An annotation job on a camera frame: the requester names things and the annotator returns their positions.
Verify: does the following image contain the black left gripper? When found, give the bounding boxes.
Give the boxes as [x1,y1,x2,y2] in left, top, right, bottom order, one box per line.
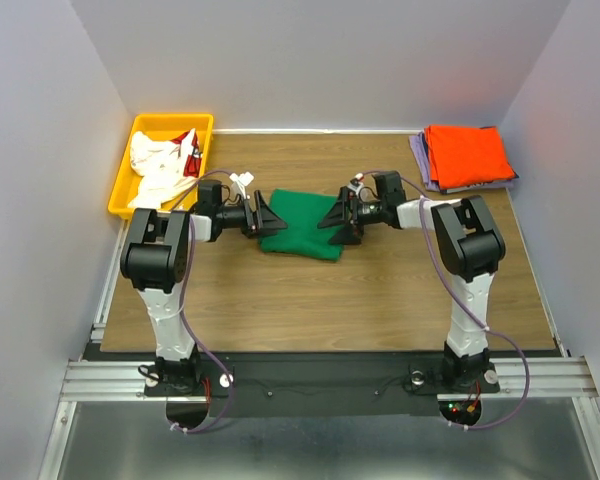
[215,191,286,238]

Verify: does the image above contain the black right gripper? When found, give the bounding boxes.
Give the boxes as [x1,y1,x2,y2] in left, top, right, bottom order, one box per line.
[317,186,387,244]

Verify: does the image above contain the green t shirt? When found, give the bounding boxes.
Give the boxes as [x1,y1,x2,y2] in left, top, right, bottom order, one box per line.
[259,189,344,262]

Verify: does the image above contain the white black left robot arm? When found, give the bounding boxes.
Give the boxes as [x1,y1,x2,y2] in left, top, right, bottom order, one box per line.
[120,179,288,395]

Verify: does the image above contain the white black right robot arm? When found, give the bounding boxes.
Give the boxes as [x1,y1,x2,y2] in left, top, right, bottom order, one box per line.
[317,171,506,390]

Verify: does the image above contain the folded purple t shirt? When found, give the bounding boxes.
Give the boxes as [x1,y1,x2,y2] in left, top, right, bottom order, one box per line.
[408,130,519,195]

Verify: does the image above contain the white t shirt red print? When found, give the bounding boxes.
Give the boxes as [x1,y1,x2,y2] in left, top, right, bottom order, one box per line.
[128,128,202,209]

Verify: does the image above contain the folded orange t shirt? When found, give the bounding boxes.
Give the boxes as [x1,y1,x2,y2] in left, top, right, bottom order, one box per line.
[424,125,517,190]

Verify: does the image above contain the yellow plastic bin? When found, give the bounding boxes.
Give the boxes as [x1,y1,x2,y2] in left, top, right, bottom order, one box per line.
[108,113,214,220]

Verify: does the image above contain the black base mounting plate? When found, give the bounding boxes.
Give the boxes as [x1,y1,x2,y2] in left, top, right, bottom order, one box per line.
[77,351,566,419]

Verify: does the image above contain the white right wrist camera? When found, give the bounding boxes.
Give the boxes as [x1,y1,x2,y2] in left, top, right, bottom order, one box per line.
[347,173,365,198]

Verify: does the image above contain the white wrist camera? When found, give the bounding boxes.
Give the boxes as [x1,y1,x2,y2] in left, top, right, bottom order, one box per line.
[347,173,365,198]
[229,172,254,200]

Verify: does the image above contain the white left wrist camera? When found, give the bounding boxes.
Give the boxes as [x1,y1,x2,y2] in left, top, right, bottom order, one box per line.
[229,172,254,200]

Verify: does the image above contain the aluminium frame rail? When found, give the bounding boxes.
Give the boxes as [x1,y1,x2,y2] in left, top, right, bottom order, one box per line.
[60,357,598,402]

